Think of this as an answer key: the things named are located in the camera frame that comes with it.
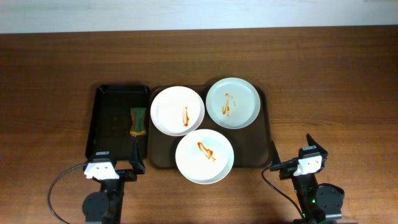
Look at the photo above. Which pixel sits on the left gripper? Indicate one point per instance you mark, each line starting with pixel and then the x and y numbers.
pixel 125 175

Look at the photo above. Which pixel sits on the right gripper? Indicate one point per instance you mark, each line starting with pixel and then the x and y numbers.
pixel 288 171

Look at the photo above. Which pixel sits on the green and yellow sponge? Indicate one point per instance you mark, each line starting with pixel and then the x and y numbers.
pixel 138 117

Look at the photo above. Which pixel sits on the pale green plate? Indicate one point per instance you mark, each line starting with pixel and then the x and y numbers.
pixel 233 103

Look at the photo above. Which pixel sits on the white plate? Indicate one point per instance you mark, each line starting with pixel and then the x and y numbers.
pixel 204 156
pixel 177 110

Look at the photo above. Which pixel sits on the white plate front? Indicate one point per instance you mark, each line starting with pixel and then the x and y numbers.
pixel 204 156

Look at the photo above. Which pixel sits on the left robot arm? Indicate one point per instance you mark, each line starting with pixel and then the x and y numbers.
pixel 105 206

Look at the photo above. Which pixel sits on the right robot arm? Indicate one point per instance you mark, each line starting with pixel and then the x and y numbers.
pixel 317 203

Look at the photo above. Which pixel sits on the black rectangular tray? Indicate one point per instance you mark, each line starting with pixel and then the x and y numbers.
pixel 111 120

